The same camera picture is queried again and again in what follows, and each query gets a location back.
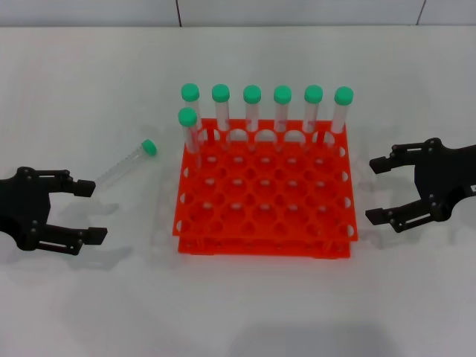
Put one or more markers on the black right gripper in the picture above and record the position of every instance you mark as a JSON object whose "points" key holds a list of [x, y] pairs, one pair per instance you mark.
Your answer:
{"points": [[446, 175]]}

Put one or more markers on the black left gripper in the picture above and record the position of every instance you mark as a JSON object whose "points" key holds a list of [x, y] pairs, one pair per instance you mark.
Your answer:
{"points": [[22, 208]]}

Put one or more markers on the green capped clear test tube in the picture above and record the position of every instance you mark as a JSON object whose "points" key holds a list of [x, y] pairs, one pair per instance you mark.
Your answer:
{"points": [[220, 93], [313, 93], [252, 93], [282, 94], [190, 92], [187, 116], [343, 95], [126, 163]]}

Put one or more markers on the orange test tube rack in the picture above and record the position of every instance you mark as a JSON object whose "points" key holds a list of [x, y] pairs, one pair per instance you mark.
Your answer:
{"points": [[277, 195]]}

